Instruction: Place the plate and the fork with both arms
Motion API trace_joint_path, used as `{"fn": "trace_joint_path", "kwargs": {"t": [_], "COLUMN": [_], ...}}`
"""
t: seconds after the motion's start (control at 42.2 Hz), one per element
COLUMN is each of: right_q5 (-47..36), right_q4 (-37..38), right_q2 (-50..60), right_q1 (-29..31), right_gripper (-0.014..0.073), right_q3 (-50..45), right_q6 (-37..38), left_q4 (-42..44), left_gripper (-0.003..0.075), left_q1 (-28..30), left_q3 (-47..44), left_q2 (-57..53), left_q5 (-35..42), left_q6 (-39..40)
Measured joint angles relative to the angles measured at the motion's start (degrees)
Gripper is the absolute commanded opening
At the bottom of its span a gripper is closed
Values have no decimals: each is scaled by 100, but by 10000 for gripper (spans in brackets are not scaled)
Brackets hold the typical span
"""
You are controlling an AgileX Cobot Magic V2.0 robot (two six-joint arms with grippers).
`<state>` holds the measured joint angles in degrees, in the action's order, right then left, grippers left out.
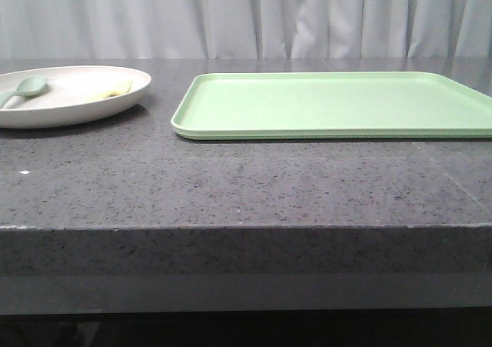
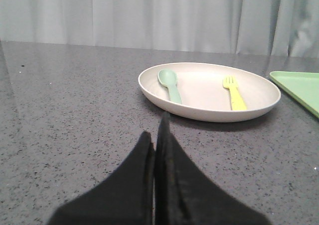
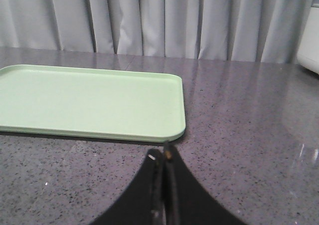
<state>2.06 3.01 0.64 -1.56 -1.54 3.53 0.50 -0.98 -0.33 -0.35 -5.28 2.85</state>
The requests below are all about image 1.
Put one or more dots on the sage green plastic spoon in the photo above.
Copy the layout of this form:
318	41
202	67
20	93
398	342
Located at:
29	87

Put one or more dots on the light green serving tray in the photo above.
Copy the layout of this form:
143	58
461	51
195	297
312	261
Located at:
287	105

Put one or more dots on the beige round plate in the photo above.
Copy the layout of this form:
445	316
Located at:
65	100

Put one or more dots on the grey pleated curtain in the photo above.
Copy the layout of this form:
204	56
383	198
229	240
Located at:
227	29

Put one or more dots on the yellow plastic fork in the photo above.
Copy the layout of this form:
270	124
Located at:
116	90

